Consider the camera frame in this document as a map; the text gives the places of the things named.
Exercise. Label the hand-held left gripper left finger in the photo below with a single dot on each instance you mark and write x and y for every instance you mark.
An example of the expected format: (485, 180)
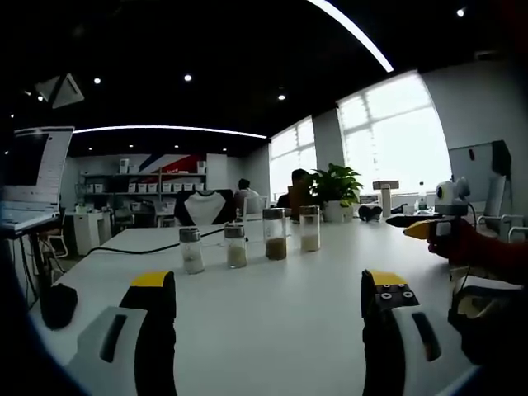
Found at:
(123, 350)

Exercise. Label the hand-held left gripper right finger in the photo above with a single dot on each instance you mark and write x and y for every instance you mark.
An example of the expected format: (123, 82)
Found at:
(408, 350)

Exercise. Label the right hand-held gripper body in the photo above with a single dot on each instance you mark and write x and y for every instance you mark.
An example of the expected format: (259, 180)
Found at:
(449, 198)

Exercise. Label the tall seasoning bottle pale powder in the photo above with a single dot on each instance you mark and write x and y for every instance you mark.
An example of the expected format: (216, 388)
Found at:
(309, 239)

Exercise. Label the short seasoning bottle white powder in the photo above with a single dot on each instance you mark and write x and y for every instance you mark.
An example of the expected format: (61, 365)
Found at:
(192, 257)

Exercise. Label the tall seasoning bottle brown powder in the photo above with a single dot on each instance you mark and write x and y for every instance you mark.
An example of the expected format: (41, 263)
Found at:
(275, 243)

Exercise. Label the short seasoning bottle white grains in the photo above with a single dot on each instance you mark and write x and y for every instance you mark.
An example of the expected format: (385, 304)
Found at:
(237, 251)

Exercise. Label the white desk lamp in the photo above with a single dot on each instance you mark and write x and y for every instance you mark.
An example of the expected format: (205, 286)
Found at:
(386, 194)

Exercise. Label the grey computer monitor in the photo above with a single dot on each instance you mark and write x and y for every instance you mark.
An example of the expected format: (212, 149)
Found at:
(474, 169)

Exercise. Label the small black object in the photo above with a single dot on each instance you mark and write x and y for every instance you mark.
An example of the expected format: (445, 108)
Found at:
(370, 213)

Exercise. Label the black mouse-like object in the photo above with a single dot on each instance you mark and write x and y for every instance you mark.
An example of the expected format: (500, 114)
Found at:
(59, 307)

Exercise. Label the green potted plant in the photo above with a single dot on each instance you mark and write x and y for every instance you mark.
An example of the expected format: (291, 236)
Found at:
(336, 185)

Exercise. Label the dark chair with white padding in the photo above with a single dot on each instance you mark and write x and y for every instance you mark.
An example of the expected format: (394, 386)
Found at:
(491, 326)

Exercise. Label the white office chair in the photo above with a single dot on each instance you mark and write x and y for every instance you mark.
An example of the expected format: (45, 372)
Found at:
(57, 243)

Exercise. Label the chair with black white jacket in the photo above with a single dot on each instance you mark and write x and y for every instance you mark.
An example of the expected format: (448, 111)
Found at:
(204, 208)

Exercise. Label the storage shelf with white boxes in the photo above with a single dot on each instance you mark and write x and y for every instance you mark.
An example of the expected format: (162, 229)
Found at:
(144, 185)

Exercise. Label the long ceiling light strip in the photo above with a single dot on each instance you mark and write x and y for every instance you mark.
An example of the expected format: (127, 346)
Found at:
(354, 33)

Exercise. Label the open laptop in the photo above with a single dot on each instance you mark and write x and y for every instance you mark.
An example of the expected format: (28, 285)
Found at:
(37, 165)

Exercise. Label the curved ceiling light strip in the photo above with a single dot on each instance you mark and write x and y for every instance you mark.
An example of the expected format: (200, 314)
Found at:
(165, 128)

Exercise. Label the ceiling air conditioner unit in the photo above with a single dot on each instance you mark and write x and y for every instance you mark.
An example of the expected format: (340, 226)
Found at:
(62, 91)

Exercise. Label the white metal chair frame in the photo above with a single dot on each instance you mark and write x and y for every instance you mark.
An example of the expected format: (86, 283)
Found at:
(503, 229)

